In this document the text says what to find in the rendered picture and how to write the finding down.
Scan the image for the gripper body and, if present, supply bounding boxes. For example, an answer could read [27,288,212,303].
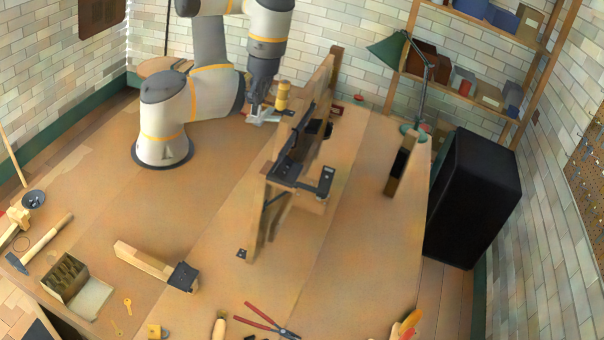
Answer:
[246,55,285,105]

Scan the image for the light grey cast-iron keeper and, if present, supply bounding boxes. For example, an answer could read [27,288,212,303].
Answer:
[244,106,283,127]

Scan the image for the wooden plank door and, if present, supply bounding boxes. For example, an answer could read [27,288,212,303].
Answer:
[245,52,337,265]

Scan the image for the black iron latch bar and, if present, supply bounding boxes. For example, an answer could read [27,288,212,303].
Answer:
[265,100,318,191]

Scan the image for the wooden bar with black plate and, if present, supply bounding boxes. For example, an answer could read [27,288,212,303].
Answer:
[112,239,201,296]

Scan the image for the round wooden stool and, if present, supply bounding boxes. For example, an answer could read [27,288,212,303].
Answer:
[135,55,196,82]

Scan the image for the thin black pole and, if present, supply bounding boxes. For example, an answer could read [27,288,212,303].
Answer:
[163,0,173,58]

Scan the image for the green desk lamp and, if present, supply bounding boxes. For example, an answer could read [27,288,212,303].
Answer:
[365,29,436,144]

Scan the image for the dark brown box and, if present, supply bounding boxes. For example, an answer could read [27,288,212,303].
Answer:
[433,53,454,88]
[405,38,439,82]

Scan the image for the tan cardboard box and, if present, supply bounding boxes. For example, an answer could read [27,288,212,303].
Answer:
[514,2,547,44]
[431,117,455,153]
[473,80,507,114]

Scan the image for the grey box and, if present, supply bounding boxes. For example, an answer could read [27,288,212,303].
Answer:
[449,65,478,94]

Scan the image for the blue box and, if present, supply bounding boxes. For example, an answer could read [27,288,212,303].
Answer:
[451,0,491,21]
[485,3,522,36]

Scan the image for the black cabinet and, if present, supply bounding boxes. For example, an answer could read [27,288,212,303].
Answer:
[421,125,524,272]

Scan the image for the thin wooden stick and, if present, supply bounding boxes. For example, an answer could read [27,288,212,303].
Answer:
[0,122,29,189]

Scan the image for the yellow padlock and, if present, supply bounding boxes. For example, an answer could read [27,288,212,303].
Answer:
[146,323,171,340]

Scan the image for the grey-blue box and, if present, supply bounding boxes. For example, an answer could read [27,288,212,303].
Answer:
[500,79,526,113]

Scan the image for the open cardboard screw box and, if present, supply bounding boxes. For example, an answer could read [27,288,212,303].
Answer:
[39,251,116,324]

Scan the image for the wooden shelf unit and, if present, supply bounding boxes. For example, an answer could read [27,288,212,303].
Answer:
[381,0,585,153]

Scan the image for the brown pegboard with tools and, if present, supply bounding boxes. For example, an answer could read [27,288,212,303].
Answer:
[562,97,604,281]

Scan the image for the black round base plate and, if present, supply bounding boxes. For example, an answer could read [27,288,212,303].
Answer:
[130,137,196,172]

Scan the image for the wooden latch post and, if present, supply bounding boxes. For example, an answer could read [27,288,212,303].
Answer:
[382,127,422,200]

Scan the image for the dark brown wall board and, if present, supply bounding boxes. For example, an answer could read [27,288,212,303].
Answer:
[77,0,128,42]

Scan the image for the red handled pliers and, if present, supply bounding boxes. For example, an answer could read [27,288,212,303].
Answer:
[232,300,303,340]

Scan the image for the wooden handled hammer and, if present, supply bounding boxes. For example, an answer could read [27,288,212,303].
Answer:
[4,211,76,278]

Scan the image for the yellow handled screwdriver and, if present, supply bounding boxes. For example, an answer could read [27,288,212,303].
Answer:
[388,308,425,340]

